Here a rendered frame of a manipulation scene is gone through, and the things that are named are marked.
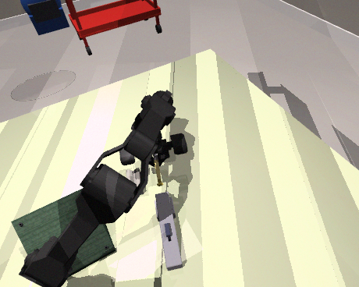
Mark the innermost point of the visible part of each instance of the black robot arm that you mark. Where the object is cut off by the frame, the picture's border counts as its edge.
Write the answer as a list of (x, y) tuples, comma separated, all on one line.
[(105, 196)]

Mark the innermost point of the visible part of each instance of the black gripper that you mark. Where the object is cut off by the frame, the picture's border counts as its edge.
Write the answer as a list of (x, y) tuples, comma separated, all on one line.
[(178, 143)]

